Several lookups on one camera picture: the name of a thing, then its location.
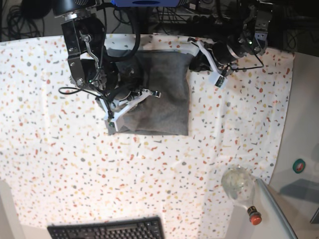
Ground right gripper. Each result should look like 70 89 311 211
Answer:
96 79 161 131

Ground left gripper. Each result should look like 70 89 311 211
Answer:
187 37 244 88

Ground grey t-shirt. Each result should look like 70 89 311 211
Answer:
117 51 193 135

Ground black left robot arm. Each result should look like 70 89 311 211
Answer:
187 0 274 88

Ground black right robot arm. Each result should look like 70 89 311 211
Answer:
52 0 161 132

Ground terrazzo pattern tablecloth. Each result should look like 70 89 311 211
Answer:
0 36 294 239

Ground blue box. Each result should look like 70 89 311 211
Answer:
111 0 188 7

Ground black round stand base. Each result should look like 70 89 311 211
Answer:
20 0 52 19

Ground clear bottle red cap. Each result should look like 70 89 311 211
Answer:
221 165 262 226

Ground black keyboard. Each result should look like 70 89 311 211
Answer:
47 217 165 239

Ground green tape roll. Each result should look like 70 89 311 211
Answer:
292 159 306 174

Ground wire rack shelf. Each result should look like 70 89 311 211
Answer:
150 0 217 24

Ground black coiled cables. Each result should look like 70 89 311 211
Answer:
4 4 45 40

